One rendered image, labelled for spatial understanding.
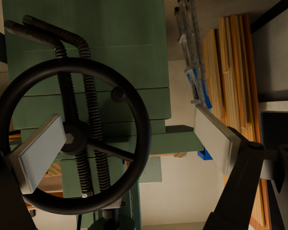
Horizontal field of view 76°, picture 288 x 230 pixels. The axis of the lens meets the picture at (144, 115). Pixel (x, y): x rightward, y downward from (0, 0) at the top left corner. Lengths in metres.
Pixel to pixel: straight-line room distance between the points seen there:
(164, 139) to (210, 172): 2.87
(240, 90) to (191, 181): 1.97
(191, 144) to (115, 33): 0.38
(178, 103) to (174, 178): 1.24
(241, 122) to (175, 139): 1.37
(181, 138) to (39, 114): 0.40
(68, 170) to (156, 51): 0.38
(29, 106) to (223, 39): 1.65
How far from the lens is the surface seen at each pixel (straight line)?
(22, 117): 0.61
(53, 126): 0.17
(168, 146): 0.54
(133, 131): 0.52
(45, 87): 0.58
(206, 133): 0.16
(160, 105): 0.53
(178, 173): 3.26
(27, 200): 0.41
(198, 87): 1.35
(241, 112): 1.84
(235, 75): 1.89
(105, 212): 0.76
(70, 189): 0.49
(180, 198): 3.42
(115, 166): 0.45
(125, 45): 0.55
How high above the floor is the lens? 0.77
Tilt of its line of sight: 2 degrees up
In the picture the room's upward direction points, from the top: 176 degrees clockwise
